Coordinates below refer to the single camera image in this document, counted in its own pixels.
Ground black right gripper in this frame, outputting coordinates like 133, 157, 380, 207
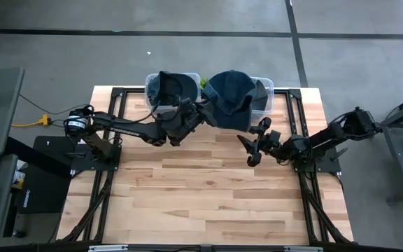
236, 116, 283, 168

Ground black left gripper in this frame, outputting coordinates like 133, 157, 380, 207
173, 97, 219, 137

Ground grey baseball cap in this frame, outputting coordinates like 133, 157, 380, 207
253, 79, 269, 112

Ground clear plastic storage bin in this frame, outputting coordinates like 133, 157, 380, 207
250, 76, 275, 118
144, 72, 202, 118

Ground black metal stand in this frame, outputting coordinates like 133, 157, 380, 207
363, 89, 403, 204

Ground black Trossen box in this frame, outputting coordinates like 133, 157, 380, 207
15, 164, 73, 215

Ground small white yellow box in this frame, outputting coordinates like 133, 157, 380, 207
11, 160, 27, 190

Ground black aluminium table frame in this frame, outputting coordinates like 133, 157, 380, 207
56, 86, 355, 246

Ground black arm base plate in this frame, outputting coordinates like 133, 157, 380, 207
290, 145, 342, 175
71, 143, 122, 172

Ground silver metal bracket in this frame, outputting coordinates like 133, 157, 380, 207
283, 246, 325, 252
87, 244, 129, 252

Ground yellow power plug cable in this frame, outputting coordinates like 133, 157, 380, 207
11, 114, 52, 128

